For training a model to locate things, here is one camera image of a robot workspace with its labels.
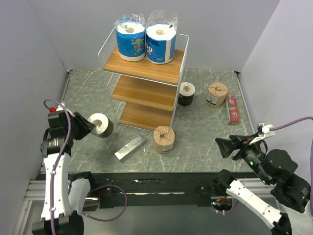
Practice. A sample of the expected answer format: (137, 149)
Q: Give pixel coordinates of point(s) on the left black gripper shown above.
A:
(86, 127)

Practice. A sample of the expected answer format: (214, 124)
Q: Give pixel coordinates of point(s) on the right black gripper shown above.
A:
(225, 145)

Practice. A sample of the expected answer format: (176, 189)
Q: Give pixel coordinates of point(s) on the black paper towel roll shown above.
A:
(103, 126)
(186, 93)

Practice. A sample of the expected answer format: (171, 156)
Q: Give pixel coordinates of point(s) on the blue paper towel roll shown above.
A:
(161, 31)
(130, 34)

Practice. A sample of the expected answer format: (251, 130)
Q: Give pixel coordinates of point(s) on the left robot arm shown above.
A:
(64, 199)

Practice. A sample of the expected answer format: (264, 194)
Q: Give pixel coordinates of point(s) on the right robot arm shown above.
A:
(275, 168)

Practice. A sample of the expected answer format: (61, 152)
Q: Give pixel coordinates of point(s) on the red toothpaste box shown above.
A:
(233, 116)

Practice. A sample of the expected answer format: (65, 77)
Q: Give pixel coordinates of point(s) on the silver toothpaste box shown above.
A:
(130, 147)

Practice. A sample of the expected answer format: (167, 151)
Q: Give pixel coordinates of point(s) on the brown paper roll back right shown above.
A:
(216, 94)

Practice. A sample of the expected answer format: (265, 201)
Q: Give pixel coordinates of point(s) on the brown paper roll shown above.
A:
(163, 139)
(216, 94)

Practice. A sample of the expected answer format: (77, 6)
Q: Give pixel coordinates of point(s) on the brown paper roll front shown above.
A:
(163, 139)

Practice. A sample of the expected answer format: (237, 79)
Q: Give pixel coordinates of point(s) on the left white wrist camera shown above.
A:
(59, 108)

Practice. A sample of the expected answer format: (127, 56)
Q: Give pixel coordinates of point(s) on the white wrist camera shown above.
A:
(264, 131)
(59, 108)

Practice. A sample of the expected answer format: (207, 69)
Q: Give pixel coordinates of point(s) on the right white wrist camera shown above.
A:
(264, 131)

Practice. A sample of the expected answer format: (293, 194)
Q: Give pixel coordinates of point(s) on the white wire wooden shelf rack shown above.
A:
(143, 94)

